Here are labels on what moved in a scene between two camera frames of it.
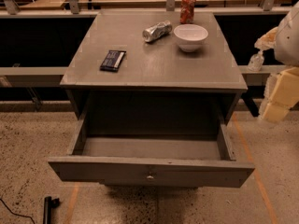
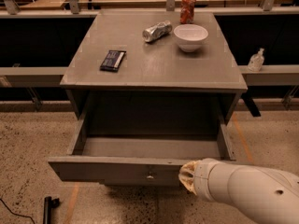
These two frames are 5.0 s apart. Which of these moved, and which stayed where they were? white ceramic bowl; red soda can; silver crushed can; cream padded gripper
Moved: cream padded gripper
Stayed: silver crushed can; red soda can; white ceramic bowl
